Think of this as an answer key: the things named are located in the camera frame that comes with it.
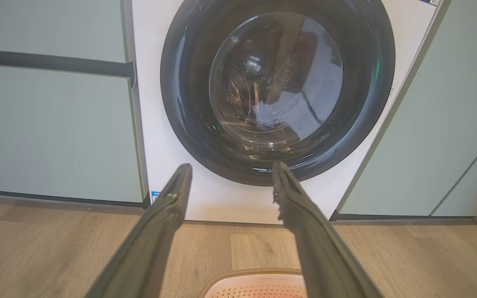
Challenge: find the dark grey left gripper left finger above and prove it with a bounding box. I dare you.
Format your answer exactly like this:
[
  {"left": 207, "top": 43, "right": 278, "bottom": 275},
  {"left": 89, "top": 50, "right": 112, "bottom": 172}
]
[{"left": 85, "top": 163, "right": 193, "bottom": 298}]

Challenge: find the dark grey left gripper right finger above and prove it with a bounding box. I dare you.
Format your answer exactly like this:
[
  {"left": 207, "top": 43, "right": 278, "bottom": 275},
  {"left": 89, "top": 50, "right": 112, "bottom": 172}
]
[{"left": 272, "top": 161, "right": 384, "bottom": 298}]

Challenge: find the pink perforated laundry basket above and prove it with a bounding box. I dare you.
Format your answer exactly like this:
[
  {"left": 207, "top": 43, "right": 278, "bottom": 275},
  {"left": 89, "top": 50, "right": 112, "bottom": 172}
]
[{"left": 199, "top": 268, "right": 308, "bottom": 298}]

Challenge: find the white front-load washing machine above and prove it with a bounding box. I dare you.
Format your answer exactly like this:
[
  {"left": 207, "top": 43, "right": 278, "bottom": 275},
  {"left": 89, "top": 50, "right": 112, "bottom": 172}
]
[{"left": 131, "top": 0, "right": 451, "bottom": 226}]

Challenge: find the large pale green drawer front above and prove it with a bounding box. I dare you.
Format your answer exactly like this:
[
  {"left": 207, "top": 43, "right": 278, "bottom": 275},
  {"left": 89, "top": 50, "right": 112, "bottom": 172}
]
[{"left": 0, "top": 63, "right": 145, "bottom": 204}]

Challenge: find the round dark washing machine door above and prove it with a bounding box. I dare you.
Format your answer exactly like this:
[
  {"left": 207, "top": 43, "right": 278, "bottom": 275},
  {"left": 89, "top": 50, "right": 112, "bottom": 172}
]
[{"left": 160, "top": 0, "right": 396, "bottom": 187}]

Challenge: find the pale green right cabinet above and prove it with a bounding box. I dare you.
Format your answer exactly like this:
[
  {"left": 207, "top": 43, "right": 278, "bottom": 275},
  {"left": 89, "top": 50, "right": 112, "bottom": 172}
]
[{"left": 337, "top": 0, "right": 477, "bottom": 217}]

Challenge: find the small pale green drawer front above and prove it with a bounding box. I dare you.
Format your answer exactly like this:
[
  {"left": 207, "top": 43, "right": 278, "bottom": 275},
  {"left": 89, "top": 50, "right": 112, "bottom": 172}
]
[{"left": 0, "top": 0, "right": 128, "bottom": 64}]

